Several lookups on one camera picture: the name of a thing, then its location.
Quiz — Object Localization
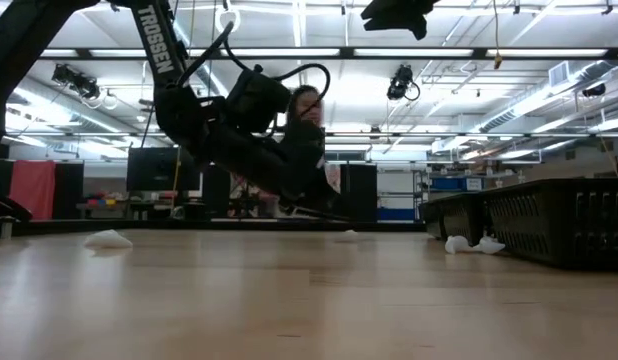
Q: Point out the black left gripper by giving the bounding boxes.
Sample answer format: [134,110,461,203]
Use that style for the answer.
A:
[203,123,351,222]

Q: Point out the colourful patchwork quilt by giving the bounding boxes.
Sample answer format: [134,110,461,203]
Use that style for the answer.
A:
[231,162,343,219]

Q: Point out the black cabinet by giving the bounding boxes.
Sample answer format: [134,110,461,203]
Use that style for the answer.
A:
[341,163,378,224]

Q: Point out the overhead rig light bar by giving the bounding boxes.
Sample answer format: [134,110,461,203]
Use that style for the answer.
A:
[38,46,618,62]

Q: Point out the blue storage box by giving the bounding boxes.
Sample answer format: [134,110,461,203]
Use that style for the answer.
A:
[377,207,416,222]

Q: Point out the person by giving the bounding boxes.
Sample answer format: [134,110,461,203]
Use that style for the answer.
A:
[286,84,326,166]

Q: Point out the black perforated plastic basket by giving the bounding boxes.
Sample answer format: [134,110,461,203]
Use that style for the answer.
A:
[418,198,460,240]
[481,177,618,272]
[451,192,498,247]

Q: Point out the blue storage bins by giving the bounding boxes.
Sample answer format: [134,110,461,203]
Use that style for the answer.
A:
[431,175,485,193]

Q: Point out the grey air vent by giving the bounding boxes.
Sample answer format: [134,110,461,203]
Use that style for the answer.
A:
[548,62,570,89]

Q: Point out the black monitor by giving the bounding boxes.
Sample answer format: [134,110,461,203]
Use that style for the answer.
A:
[126,146,203,193]

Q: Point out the black ceiling fixture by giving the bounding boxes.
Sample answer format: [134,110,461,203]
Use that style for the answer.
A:
[581,82,608,99]

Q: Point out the black partition panel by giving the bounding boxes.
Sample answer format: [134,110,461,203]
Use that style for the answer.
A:
[56,161,85,221]

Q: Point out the red cloth panel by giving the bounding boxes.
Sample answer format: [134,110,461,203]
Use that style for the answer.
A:
[8,159,58,221]

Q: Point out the black ceiling camera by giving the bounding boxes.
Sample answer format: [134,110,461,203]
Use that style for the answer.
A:
[386,63,421,101]

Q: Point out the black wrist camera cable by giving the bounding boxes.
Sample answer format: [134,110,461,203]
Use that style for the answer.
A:
[223,22,333,121]

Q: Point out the yellow hanging cable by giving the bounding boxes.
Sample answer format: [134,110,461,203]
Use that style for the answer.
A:
[491,0,504,70]

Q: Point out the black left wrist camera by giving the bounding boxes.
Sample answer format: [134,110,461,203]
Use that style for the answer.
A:
[224,64,293,135]

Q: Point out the white hanging ring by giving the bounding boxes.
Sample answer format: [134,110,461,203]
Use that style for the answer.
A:
[214,4,242,35]

